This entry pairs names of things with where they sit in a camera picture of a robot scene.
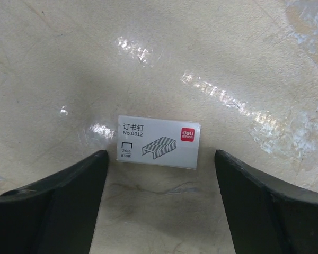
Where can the white staple box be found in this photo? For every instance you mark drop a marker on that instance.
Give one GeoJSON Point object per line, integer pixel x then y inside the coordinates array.
{"type": "Point", "coordinates": [158, 142]}

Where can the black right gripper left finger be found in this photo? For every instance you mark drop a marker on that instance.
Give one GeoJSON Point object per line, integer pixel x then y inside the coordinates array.
{"type": "Point", "coordinates": [56, 214]}

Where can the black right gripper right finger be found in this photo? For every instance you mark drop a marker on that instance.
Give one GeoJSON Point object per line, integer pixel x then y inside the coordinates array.
{"type": "Point", "coordinates": [266, 214]}

